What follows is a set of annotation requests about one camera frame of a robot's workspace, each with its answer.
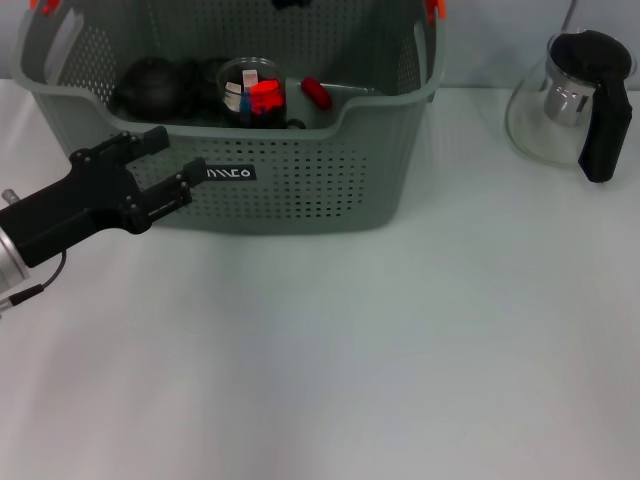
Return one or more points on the dark red toy brick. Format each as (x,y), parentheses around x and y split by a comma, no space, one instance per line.
(316,92)

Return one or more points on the beige translucent toy brick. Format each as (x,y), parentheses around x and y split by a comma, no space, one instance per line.
(232,95)

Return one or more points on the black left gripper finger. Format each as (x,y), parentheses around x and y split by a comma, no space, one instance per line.
(130,145)
(167,192)

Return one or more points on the white pink toy brick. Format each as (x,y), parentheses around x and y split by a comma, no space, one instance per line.
(248,80)

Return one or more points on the large orange-red toy brick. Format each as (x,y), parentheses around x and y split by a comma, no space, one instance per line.
(265,89)

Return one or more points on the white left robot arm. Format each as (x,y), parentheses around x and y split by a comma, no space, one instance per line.
(10,265)

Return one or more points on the grey perforated storage bin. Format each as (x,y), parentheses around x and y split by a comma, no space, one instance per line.
(300,200)

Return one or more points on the glass teacup black holder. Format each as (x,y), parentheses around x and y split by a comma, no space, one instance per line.
(205,75)
(287,112)

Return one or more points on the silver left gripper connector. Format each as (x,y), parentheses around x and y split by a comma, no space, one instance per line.
(10,196)

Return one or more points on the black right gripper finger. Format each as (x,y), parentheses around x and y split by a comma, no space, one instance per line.
(302,2)
(281,3)

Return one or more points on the blue toy brick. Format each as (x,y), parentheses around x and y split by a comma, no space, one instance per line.
(245,107)

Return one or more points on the black clay teapot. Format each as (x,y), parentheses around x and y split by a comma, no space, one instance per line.
(150,90)

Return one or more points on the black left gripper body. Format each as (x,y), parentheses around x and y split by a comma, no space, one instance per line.
(65,210)

